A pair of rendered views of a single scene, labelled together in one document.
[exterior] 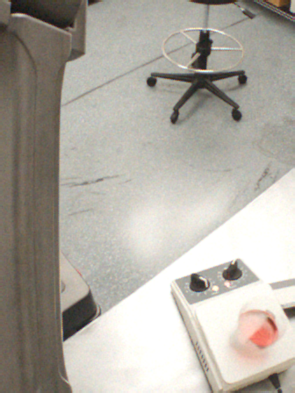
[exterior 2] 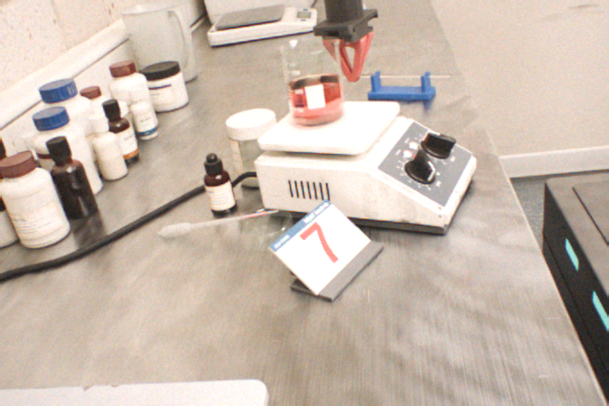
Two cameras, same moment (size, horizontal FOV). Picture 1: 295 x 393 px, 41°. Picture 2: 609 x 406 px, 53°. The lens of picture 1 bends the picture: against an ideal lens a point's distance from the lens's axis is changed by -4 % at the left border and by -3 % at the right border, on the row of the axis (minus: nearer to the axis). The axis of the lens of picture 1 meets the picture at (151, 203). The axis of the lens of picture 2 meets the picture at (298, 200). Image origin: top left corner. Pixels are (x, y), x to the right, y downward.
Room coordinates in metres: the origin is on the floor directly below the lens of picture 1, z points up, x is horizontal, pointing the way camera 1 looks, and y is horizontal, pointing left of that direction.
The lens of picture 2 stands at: (0.60, -0.56, 1.06)
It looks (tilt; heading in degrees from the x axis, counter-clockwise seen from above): 28 degrees down; 139
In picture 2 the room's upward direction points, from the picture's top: 10 degrees counter-clockwise
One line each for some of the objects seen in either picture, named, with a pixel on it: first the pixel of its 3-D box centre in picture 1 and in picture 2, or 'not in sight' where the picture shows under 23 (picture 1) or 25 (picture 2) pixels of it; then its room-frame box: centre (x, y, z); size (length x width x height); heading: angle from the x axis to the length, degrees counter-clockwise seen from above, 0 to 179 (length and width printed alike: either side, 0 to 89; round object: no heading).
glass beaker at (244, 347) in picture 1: (256, 332); (312, 84); (0.16, -0.13, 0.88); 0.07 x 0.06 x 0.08; 176
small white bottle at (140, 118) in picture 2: not in sight; (141, 112); (-0.23, -0.13, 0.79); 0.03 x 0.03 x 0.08
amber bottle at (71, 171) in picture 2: not in sight; (69, 176); (-0.09, -0.32, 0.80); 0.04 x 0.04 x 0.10
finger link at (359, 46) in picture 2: not in sight; (352, 50); (-0.03, 0.15, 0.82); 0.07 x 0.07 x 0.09; 16
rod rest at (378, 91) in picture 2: not in sight; (400, 84); (0.05, 0.16, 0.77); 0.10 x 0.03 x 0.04; 16
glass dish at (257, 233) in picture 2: not in sight; (266, 230); (0.17, -0.24, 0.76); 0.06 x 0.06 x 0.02
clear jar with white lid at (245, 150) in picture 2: not in sight; (256, 149); (0.06, -0.14, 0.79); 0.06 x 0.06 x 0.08
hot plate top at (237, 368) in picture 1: (248, 331); (330, 125); (0.18, -0.13, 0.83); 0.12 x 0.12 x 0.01; 18
